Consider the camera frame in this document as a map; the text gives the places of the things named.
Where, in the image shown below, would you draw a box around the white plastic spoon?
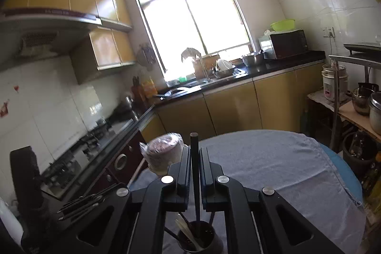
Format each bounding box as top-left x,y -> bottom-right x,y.
175,217 -> 203,251

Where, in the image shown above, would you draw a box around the black chopstick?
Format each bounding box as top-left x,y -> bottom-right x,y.
190,132 -> 200,223

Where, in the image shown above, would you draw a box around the gas stove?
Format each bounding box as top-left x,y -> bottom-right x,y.
41,119 -> 134,199

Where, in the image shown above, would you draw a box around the black perforated utensil holder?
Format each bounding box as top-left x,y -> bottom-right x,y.
177,220 -> 216,253

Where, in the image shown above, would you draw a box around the white stacked bowls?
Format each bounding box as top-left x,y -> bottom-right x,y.
140,133 -> 186,176

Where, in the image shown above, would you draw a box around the grey table cloth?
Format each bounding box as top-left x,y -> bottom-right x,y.
130,129 -> 367,254

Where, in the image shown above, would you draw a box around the knife block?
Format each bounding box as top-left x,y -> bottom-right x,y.
131,76 -> 147,103

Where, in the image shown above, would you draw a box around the sink faucet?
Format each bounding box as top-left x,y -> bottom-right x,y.
181,48 -> 211,81

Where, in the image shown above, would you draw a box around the steel bowl on counter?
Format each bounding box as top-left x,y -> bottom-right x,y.
241,53 -> 265,67

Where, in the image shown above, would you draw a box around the steel kettle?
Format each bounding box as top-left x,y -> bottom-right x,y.
352,83 -> 379,115

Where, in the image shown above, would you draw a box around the white rice cooker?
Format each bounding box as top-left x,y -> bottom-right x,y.
322,65 -> 348,103

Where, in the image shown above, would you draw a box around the steel cooking pot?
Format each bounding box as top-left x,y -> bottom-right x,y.
369,91 -> 381,135

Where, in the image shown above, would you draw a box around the range hood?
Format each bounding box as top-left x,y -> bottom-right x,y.
1,8 -> 101,71

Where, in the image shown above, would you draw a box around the black microwave oven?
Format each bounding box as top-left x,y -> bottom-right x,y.
258,30 -> 309,60

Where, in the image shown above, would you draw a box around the metal storage rack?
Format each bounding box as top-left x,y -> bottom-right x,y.
306,42 -> 381,154

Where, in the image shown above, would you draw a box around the green plastic basin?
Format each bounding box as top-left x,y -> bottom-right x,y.
271,19 -> 295,32

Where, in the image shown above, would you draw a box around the yellow wall cabinet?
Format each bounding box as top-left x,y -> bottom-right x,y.
1,0 -> 136,84

